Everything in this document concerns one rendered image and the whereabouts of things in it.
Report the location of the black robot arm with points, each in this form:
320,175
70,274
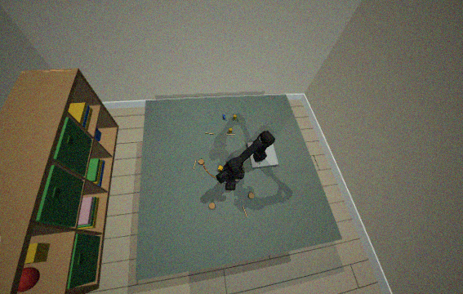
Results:
257,149

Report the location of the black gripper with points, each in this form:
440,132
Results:
230,185

